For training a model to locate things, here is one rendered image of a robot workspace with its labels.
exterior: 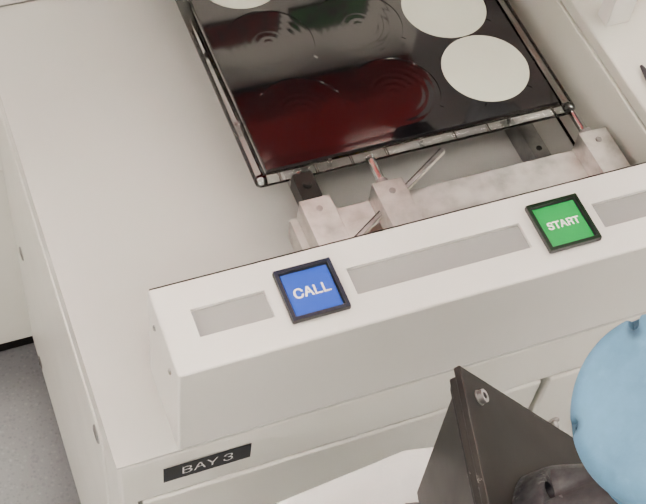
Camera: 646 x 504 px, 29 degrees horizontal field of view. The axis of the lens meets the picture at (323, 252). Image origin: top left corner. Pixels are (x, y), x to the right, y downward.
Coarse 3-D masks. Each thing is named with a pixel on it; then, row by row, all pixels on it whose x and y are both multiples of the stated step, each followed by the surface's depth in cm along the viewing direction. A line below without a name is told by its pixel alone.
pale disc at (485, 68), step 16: (448, 48) 142; (464, 48) 142; (480, 48) 142; (496, 48) 143; (512, 48) 143; (448, 64) 141; (464, 64) 141; (480, 64) 141; (496, 64) 141; (512, 64) 141; (448, 80) 139; (464, 80) 139; (480, 80) 140; (496, 80) 140; (512, 80) 140; (480, 96) 138; (496, 96) 138; (512, 96) 139
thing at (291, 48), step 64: (192, 0) 143; (320, 0) 145; (384, 0) 146; (256, 64) 138; (320, 64) 139; (384, 64) 140; (256, 128) 132; (320, 128) 133; (384, 128) 134; (448, 128) 135
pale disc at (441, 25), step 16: (416, 0) 146; (432, 0) 146; (448, 0) 147; (464, 0) 147; (480, 0) 147; (416, 16) 145; (432, 16) 145; (448, 16) 145; (464, 16) 145; (480, 16) 146; (432, 32) 143; (448, 32) 144; (464, 32) 144
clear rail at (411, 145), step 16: (528, 112) 137; (544, 112) 137; (560, 112) 138; (464, 128) 135; (480, 128) 135; (496, 128) 136; (400, 144) 133; (416, 144) 133; (432, 144) 134; (320, 160) 131; (336, 160) 131; (352, 160) 131; (272, 176) 129; (288, 176) 129
